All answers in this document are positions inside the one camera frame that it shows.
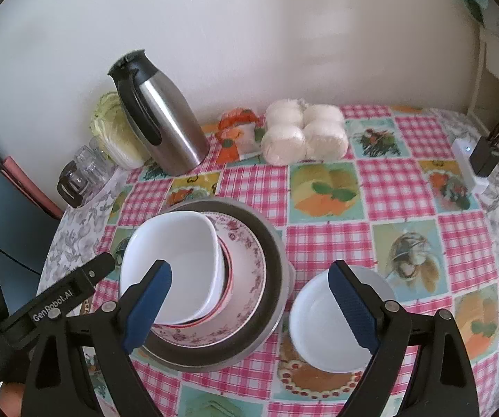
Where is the red-rimmed strawberry bowl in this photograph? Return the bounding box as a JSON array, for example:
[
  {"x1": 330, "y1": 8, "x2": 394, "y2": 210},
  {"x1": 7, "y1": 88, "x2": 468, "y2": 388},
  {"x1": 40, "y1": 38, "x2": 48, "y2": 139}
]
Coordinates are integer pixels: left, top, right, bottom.
[{"x1": 188, "y1": 230, "x2": 235, "y2": 326}]

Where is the black cable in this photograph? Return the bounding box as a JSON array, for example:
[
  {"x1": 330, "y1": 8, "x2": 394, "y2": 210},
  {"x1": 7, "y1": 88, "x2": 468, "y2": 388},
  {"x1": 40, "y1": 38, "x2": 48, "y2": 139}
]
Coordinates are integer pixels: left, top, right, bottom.
[{"x1": 0, "y1": 243, "x2": 43, "y2": 276}]

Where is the black power adapter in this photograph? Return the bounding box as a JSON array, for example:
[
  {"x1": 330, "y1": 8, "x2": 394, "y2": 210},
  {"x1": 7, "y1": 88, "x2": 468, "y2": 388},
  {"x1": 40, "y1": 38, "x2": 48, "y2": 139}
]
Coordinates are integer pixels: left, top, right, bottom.
[{"x1": 470, "y1": 136, "x2": 499, "y2": 177}]

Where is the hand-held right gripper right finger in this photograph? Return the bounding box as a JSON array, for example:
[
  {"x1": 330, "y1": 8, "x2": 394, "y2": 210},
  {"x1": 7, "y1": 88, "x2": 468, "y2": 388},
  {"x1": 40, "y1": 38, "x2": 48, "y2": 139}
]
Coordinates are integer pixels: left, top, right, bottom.
[{"x1": 328, "y1": 260, "x2": 480, "y2": 417}]

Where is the white power strip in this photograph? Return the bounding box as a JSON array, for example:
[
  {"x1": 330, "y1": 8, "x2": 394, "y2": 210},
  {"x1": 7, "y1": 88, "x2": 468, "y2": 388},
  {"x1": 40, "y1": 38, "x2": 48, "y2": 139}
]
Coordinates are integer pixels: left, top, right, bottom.
[{"x1": 451, "y1": 137, "x2": 490, "y2": 194}]

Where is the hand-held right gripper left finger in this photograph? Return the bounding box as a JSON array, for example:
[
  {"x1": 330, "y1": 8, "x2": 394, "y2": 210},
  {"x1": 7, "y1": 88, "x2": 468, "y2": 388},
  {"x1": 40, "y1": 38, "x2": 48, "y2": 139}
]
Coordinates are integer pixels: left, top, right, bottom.
[{"x1": 20, "y1": 259, "x2": 173, "y2": 417}]

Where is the small white flower bowl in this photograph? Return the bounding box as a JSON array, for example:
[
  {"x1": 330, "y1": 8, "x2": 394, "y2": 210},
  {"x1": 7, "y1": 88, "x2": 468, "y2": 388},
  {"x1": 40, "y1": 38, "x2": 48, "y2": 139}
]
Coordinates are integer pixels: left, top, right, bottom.
[{"x1": 288, "y1": 265, "x2": 396, "y2": 374}]

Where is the person's left hand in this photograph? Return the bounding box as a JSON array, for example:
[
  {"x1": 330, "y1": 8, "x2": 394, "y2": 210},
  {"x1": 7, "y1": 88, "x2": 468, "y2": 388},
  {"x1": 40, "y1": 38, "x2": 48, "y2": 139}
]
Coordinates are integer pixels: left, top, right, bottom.
[{"x1": 0, "y1": 381, "x2": 26, "y2": 417}]

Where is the bag of white buns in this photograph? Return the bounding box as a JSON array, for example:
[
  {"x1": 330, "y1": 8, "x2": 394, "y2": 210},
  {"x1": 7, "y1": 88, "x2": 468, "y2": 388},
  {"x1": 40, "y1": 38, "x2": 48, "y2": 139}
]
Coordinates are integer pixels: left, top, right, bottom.
[{"x1": 260, "y1": 99, "x2": 349, "y2": 166}]

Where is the plain white square bowl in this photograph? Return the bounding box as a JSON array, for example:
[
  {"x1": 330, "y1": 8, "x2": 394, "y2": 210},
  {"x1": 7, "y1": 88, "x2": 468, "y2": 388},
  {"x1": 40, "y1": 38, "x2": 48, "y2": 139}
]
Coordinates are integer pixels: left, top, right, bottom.
[{"x1": 119, "y1": 211, "x2": 225, "y2": 326}]

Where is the orange snack packet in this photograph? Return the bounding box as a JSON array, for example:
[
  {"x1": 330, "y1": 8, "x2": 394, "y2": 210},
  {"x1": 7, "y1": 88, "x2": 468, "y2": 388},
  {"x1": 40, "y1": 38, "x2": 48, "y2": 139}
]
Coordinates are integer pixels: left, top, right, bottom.
[{"x1": 215, "y1": 108, "x2": 264, "y2": 162}]

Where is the stainless steel thermos jug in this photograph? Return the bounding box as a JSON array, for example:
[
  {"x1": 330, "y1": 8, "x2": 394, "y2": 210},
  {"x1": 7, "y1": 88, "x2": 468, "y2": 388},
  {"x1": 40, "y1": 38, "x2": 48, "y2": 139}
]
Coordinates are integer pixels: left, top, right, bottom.
[{"x1": 107, "y1": 49, "x2": 209, "y2": 177}]

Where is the pink board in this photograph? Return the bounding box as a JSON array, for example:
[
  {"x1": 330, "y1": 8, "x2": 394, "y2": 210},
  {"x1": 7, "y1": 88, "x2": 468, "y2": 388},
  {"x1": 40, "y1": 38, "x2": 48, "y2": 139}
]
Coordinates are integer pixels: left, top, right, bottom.
[{"x1": 1, "y1": 155, "x2": 65, "y2": 220}]

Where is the white furniture frame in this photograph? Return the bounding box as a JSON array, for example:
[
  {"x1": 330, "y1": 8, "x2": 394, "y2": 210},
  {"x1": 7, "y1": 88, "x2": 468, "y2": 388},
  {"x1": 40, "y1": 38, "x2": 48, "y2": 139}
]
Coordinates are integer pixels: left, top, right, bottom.
[{"x1": 467, "y1": 22, "x2": 499, "y2": 140}]

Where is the stainless steel basin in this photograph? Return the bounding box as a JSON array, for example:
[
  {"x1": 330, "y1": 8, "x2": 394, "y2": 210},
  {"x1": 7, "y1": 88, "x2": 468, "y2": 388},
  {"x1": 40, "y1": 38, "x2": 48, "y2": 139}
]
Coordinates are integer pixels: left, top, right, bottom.
[{"x1": 138, "y1": 197, "x2": 291, "y2": 373}]

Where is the napa cabbage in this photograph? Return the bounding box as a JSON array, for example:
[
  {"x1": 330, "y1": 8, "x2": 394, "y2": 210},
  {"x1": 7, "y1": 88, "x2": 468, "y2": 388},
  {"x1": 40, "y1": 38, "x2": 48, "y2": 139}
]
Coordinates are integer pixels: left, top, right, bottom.
[{"x1": 90, "y1": 91, "x2": 151, "y2": 170}]

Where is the pink checkered tablecloth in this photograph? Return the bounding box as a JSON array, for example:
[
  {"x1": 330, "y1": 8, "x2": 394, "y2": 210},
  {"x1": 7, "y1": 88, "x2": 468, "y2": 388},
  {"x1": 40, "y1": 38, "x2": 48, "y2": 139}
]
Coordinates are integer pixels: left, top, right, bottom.
[{"x1": 36, "y1": 104, "x2": 499, "y2": 417}]

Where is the pink floral round plate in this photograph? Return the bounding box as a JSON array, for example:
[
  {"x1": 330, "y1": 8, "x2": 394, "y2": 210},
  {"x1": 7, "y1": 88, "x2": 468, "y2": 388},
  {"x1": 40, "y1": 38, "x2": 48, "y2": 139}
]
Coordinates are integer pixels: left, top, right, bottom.
[{"x1": 148, "y1": 211, "x2": 268, "y2": 348}]

